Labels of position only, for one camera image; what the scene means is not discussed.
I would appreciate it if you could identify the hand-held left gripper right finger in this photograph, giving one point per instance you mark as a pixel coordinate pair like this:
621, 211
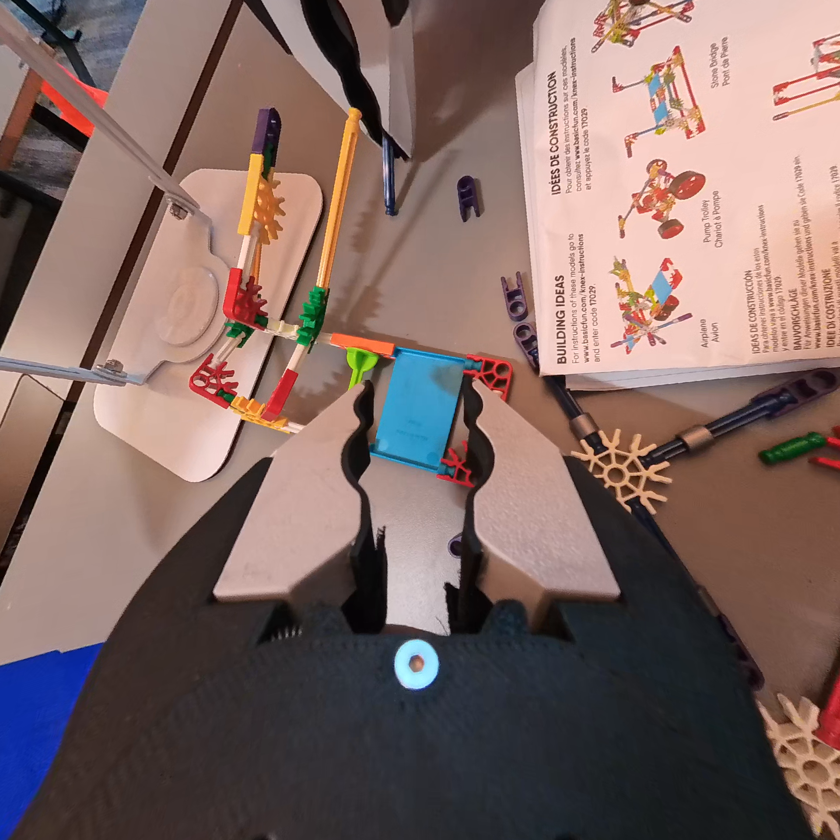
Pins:
544, 525

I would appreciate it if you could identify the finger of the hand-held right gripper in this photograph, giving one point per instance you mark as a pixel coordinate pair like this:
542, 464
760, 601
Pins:
397, 79
321, 52

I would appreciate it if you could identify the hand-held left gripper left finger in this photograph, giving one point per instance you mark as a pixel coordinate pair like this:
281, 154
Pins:
295, 525

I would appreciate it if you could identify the dark blue short toy rod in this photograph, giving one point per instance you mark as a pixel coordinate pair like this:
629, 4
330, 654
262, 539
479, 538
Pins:
389, 184

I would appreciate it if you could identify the colourful construction toy model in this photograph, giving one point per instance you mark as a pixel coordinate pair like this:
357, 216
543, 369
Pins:
420, 407

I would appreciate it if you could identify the white book stand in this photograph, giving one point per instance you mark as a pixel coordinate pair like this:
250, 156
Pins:
164, 426

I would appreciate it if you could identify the blue rod cross assembly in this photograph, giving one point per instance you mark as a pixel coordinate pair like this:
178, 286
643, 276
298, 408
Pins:
699, 436

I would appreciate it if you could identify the orange plastic object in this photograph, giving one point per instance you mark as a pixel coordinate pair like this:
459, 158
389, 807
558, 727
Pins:
72, 105

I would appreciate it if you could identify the green short toy rod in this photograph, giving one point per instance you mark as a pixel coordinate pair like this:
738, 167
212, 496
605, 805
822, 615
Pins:
791, 449

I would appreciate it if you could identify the blue plastic box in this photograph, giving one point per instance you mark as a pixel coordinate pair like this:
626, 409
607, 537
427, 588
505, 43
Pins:
33, 735

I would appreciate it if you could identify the illustrated toy leaflet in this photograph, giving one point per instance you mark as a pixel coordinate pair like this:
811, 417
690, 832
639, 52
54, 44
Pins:
722, 197

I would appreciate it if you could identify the cream snowflake toy connector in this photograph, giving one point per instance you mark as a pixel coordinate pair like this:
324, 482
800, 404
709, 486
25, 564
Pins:
810, 764

